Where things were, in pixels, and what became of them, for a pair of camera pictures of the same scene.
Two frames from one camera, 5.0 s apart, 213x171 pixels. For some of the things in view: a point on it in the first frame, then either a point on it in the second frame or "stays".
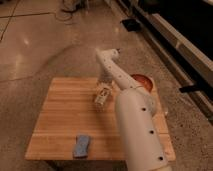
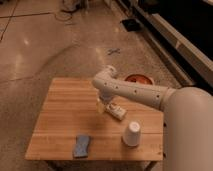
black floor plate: (132, 25) stays
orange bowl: (147, 81) stays
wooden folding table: (69, 110) stays
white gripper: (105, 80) to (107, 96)
